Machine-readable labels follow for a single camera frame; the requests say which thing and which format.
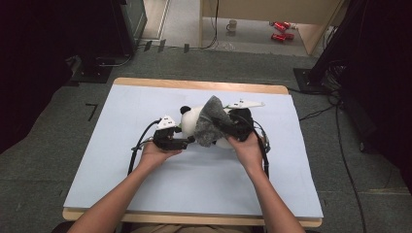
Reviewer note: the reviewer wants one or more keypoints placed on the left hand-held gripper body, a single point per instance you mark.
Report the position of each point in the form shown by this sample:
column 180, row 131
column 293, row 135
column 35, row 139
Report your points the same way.
column 165, row 140

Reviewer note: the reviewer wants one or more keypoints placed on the black cabinet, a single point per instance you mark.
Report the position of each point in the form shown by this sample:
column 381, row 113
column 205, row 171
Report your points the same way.
column 129, row 26

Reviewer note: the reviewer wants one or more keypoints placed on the beige mug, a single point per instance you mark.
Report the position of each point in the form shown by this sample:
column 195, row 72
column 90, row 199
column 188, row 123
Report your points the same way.
column 231, row 25

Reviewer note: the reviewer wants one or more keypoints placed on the black metal stand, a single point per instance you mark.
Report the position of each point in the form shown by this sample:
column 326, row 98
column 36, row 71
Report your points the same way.
column 327, row 51

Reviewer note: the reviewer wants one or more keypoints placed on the red drink can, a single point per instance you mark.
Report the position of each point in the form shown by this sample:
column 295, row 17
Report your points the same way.
column 279, row 26
column 287, row 24
column 278, row 37
column 290, row 36

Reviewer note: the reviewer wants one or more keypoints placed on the black stand base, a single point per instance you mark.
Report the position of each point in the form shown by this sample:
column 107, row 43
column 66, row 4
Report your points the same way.
column 92, row 73

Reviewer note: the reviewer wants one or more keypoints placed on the black tape strip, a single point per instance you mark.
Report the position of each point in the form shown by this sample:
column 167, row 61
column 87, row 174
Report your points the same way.
column 147, row 45
column 186, row 48
column 162, row 45

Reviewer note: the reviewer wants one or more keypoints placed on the wooden table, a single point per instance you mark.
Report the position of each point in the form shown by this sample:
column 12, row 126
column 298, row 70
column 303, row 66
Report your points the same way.
column 200, row 84

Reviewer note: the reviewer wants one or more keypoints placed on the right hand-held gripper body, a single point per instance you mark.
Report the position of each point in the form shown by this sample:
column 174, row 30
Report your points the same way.
column 243, row 124

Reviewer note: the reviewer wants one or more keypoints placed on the light blue table mat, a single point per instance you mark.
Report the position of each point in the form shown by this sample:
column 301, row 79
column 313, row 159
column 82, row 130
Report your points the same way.
column 194, row 187

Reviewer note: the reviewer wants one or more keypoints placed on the person's right hand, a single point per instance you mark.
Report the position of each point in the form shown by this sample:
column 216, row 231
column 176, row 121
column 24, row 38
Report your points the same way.
column 251, row 155

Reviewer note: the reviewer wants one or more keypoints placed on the light wooden desk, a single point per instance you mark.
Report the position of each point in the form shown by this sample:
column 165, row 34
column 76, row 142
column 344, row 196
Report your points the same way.
column 268, row 9

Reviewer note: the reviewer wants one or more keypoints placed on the panda plush toy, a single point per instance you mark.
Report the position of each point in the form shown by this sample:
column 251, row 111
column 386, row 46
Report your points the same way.
column 191, row 123

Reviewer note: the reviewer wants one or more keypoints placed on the grey cloth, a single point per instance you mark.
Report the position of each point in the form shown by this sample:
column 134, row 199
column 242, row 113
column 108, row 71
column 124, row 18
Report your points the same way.
column 212, row 124

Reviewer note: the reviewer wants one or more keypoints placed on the dark curtain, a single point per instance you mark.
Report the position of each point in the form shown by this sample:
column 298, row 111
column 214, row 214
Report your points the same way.
column 385, row 81
column 29, row 64

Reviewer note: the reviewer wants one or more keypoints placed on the person's left hand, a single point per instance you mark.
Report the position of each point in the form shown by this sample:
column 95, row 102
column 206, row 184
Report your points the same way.
column 154, row 158

